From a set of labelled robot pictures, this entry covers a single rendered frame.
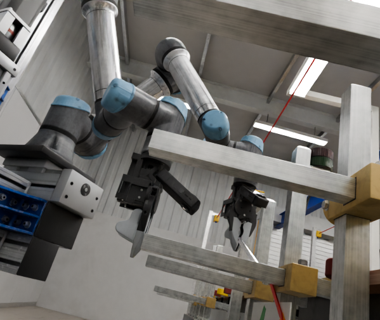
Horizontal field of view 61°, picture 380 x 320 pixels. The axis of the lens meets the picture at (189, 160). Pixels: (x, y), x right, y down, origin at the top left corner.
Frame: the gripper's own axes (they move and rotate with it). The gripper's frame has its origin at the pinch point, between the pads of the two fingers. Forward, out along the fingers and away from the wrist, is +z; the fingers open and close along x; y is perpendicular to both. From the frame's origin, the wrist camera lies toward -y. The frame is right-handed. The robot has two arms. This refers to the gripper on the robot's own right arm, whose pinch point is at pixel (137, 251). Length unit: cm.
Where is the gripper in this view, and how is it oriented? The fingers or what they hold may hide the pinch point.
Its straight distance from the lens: 67.4
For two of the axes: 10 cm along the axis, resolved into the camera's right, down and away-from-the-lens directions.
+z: -2.5, 8.8, -4.1
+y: -9.7, -2.5, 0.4
